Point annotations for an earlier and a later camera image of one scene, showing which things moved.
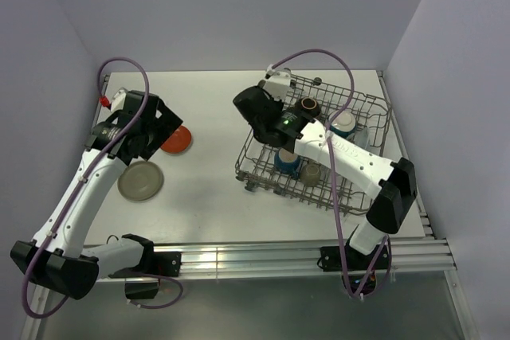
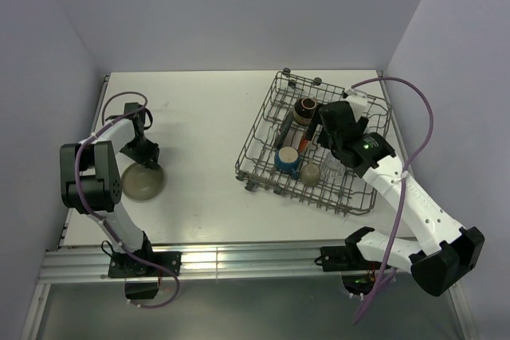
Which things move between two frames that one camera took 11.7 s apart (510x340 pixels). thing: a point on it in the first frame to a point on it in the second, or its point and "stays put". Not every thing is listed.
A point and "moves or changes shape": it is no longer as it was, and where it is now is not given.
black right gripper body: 277,103 to 325,140
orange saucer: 178,142 moves or changes shape
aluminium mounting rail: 420,255 stays put
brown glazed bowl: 310,105 stays put
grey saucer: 141,181 stays put
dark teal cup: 288,163 stays put
